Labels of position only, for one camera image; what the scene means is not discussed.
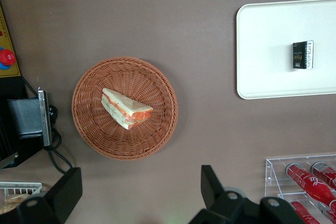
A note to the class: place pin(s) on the wrapped triangle sandwich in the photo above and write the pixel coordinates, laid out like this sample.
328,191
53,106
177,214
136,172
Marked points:
126,107

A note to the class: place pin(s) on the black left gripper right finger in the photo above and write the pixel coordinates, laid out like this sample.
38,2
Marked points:
231,208

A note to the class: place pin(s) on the red emergency stop button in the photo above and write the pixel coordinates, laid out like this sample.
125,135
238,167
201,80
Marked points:
6,56

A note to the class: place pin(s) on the small black snack packet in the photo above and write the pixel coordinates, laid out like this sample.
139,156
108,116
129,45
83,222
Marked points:
302,56

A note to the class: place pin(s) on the red cola bottle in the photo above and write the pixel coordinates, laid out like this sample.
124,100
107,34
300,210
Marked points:
326,174
309,184
329,209
303,213

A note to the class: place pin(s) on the yellow emergency stop box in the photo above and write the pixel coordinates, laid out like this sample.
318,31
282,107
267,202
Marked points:
8,37

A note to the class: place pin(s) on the round brown wicker basket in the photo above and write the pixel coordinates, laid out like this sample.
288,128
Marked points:
92,119

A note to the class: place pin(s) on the black device with metal plate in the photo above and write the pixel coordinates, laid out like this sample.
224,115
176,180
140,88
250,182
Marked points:
23,119

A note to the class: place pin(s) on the white rectangular tray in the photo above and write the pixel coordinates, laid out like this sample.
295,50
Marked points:
265,51

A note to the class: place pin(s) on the clear acrylic bottle rack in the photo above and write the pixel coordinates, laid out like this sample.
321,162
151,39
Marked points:
273,179

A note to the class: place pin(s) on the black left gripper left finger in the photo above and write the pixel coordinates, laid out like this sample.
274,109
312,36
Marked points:
61,195

